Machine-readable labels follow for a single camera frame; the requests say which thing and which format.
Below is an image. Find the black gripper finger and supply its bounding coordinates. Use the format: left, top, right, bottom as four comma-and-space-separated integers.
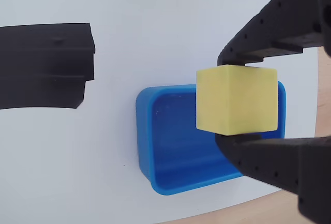
217, 0, 331, 67
215, 133, 331, 224

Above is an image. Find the yellow cube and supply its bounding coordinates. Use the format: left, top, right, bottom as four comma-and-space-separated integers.
195, 64, 279, 136

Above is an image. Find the blue rectangular bin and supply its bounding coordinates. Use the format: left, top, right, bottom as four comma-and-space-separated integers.
136, 80, 287, 196

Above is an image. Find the black tape patch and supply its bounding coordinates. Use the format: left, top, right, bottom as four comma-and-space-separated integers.
0, 22, 96, 110

